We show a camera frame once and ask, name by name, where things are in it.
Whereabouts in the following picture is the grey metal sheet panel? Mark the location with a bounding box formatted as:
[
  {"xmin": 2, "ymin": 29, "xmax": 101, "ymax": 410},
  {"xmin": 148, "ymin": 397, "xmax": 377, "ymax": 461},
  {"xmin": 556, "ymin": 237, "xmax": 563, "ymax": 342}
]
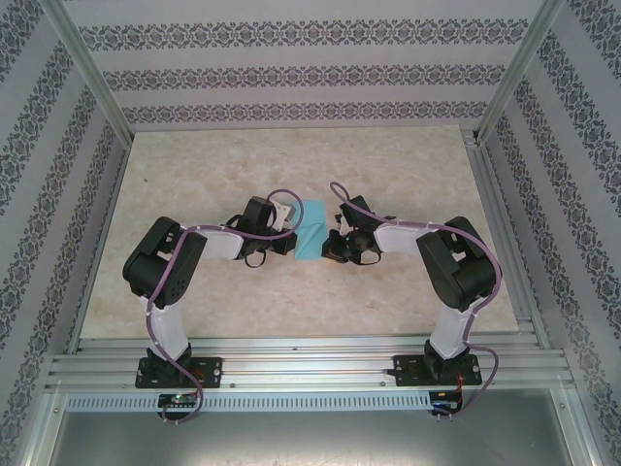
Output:
[{"xmin": 28, "ymin": 387, "xmax": 598, "ymax": 466}]

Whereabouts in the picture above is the small circuit board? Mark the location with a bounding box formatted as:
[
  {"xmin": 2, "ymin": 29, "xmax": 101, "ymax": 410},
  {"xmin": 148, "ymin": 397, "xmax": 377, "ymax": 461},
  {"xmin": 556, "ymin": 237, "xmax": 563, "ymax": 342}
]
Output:
[
  {"xmin": 431, "ymin": 391, "xmax": 462, "ymax": 413},
  {"xmin": 158, "ymin": 393, "xmax": 199, "ymax": 408}
]

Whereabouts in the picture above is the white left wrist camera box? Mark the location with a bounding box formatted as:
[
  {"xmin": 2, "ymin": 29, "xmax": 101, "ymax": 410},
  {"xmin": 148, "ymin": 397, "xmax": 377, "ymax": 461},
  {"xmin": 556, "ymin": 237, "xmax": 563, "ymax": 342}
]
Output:
[{"xmin": 271, "ymin": 198, "xmax": 296, "ymax": 229}]

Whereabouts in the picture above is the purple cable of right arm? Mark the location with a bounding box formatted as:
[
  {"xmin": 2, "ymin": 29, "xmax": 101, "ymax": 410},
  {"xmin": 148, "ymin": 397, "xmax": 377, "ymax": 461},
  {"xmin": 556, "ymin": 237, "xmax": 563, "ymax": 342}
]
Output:
[{"xmin": 329, "ymin": 182, "xmax": 504, "ymax": 422}]

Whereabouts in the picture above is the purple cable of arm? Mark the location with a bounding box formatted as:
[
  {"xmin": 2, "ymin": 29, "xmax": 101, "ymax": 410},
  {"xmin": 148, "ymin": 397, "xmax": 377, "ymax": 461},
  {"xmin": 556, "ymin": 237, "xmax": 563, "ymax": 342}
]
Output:
[
  {"xmin": 329, "ymin": 182, "xmax": 504, "ymax": 422},
  {"xmin": 145, "ymin": 188, "xmax": 307, "ymax": 427}
]

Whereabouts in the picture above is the aluminium mounting rail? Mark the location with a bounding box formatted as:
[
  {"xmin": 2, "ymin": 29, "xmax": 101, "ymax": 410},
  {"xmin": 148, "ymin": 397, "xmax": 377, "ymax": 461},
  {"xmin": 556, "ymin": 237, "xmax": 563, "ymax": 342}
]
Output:
[{"xmin": 46, "ymin": 337, "xmax": 576, "ymax": 389}]

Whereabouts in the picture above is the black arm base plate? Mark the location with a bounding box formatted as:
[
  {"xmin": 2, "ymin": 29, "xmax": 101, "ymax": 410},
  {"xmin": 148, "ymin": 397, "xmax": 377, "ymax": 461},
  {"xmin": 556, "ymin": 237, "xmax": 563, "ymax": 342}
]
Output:
[
  {"xmin": 392, "ymin": 353, "xmax": 482, "ymax": 388},
  {"xmin": 137, "ymin": 356, "xmax": 224, "ymax": 389}
]

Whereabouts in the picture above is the aluminium side rail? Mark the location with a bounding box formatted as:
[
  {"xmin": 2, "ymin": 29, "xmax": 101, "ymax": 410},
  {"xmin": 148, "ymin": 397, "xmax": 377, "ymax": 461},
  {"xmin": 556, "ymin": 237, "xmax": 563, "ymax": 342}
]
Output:
[
  {"xmin": 463, "ymin": 128, "xmax": 552, "ymax": 350},
  {"xmin": 65, "ymin": 138, "xmax": 135, "ymax": 355}
]

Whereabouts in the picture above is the slotted grey cable duct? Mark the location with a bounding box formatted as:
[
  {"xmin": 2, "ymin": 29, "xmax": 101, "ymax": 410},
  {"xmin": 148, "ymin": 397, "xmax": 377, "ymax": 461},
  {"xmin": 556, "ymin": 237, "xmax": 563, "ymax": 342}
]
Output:
[{"xmin": 65, "ymin": 391, "xmax": 433, "ymax": 412}]

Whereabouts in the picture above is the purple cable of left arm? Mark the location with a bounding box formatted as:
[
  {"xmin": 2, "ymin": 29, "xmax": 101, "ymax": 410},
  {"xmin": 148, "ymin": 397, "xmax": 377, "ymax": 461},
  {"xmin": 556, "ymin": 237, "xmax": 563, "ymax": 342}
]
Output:
[{"xmin": 145, "ymin": 188, "xmax": 307, "ymax": 427}]

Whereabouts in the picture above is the aluminium frame post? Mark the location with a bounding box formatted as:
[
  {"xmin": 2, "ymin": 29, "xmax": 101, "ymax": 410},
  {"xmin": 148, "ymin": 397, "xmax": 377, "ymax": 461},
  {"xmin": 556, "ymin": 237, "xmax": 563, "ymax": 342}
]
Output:
[
  {"xmin": 41, "ymin": 0, "xmax": 135, "ymax": 145},
  {"xmin": 474, "ymin": 0, "xmax": 567, "ymax": 145}
]

